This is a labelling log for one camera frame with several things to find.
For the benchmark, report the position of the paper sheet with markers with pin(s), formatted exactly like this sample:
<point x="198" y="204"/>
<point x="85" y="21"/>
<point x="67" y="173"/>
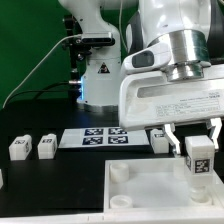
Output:
<point x="101" y="136"/>

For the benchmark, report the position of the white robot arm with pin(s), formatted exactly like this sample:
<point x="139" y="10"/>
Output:
<point x="191" y="28"/>

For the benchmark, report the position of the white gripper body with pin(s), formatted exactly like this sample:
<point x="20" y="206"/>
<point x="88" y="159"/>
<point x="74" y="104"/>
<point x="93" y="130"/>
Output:
<point x="148" y="100"/>

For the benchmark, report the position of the white part at edge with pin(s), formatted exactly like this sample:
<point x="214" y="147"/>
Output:
<point x="1" y="179"/>

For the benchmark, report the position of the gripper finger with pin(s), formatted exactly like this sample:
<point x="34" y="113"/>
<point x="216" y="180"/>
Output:
<point x="168" y="131"/>
<point x="214" y="125"/>

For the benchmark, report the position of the silver camera on base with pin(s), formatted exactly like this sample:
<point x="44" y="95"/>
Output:
<point x="96" y="39"/>

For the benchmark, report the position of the white square tabletop panel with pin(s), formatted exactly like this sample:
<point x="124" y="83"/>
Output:
<point x="156" y="184"/>

